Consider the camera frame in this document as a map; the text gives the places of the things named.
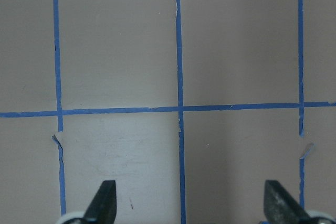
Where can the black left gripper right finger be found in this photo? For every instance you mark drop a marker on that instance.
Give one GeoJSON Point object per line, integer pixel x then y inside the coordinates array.
{"type": "Point", "coordinates": [280, 207]}

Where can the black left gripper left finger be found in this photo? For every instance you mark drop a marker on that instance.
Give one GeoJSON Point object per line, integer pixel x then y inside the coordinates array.
{"type": "Point", "coordinates": [103, 207]}

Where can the brown paper table cover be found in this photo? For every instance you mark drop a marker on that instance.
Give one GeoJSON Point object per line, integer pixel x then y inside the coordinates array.
{"type": "Point", "coordinates": [189, 105]}

